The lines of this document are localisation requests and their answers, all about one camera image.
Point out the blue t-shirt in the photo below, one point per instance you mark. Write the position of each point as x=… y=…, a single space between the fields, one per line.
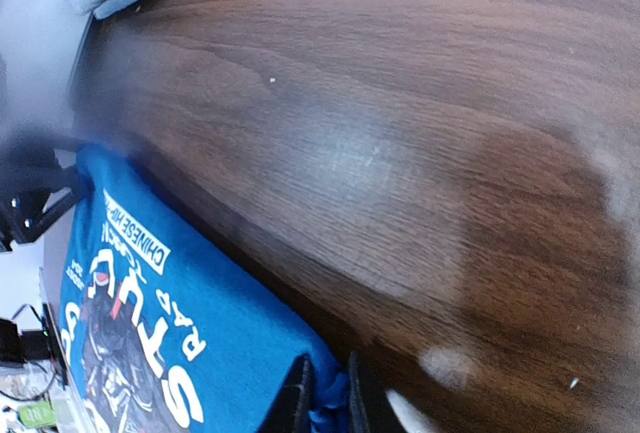
x=163 y=332

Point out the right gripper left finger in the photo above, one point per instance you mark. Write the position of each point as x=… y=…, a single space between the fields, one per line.
x=289 y=412

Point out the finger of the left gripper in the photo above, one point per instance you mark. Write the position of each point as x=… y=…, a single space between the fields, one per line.
x=36 y=191

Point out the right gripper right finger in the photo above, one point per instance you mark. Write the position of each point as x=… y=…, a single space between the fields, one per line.
x=369 y=408

